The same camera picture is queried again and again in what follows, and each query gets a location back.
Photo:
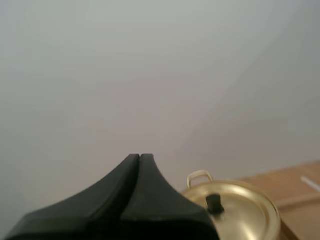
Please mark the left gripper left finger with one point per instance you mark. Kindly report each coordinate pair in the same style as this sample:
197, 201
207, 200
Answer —
82, 217

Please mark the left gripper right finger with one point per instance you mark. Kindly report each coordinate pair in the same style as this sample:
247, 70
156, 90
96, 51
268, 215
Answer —
160, 215

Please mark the gold lid with black knob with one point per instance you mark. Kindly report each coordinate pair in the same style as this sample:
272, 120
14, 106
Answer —
240, 215

